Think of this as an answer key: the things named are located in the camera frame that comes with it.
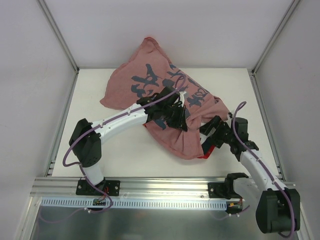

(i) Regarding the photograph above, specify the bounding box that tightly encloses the red cartoon pillowcase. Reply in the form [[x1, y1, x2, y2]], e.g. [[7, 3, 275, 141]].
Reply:
[[100, 37, 229, 160]]

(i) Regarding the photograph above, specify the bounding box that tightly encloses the white pillow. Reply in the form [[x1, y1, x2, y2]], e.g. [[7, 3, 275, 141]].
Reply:
[[198, 121, 208, 143]]

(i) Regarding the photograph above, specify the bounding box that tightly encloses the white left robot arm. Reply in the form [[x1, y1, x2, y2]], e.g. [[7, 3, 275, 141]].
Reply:
[[67, 87, 188, 195]]

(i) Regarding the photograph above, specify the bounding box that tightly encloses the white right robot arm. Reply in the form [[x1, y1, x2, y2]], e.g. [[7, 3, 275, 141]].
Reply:
[[199, 116, 301, 236]]

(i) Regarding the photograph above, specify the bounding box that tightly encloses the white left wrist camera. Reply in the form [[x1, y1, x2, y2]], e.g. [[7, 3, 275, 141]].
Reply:
[[174, 91, 188, 106]]

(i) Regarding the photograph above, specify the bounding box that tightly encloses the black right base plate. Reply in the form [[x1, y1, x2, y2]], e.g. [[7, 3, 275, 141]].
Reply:
[[207, 182, 230, 199]]

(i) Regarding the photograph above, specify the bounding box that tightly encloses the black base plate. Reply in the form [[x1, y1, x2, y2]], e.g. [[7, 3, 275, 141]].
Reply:
[[207, 182, 230, 199], [75, 179, 121, 197]]

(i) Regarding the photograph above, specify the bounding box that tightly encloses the aluminium mounting rail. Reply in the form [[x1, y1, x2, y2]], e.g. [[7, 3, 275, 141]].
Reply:
[[30, 176, 225, 200]]

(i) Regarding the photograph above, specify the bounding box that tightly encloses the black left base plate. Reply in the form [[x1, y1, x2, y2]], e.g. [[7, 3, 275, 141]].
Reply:
[[75, 179, 121, 197]]

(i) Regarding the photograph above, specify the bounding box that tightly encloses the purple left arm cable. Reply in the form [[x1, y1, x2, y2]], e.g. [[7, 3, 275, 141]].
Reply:
[[62, 74, 187, 213]]

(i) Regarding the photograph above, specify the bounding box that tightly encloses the right aluminium frame post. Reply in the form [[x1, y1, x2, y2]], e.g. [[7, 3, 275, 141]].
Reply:
[[251, 0, 302, 75]]

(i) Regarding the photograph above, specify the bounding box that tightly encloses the aluminium frame post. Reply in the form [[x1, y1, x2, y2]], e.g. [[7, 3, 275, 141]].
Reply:
[[36, 0, 80, 74], [251, 0, 302, 75]]

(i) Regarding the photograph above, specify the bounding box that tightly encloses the white slotted cable duct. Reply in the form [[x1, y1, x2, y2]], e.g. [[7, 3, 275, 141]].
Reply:
[[41, 197, 227, 211]]

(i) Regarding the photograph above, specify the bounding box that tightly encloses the left aluminium frame post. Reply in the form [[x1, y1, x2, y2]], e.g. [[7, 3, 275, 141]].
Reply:
[[36, 0, 80, 74]]

